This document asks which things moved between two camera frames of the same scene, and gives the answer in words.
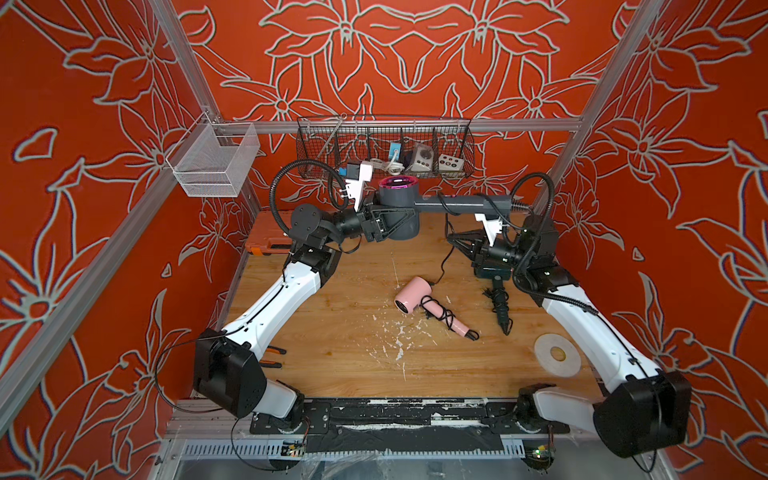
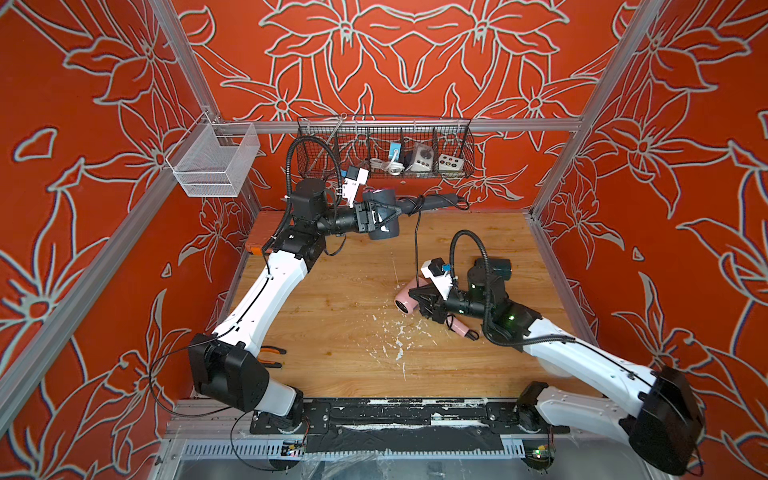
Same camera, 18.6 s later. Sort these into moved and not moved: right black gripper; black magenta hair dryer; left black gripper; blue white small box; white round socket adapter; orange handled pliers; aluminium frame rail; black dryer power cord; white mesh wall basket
Moved: right black gripper; black dryer power cord; black magenta hair dryer
Not moved: orange handled pliers; white round socket adapter; left black gripper; white mesh wall basket; blue white small box; aluminium frame rail
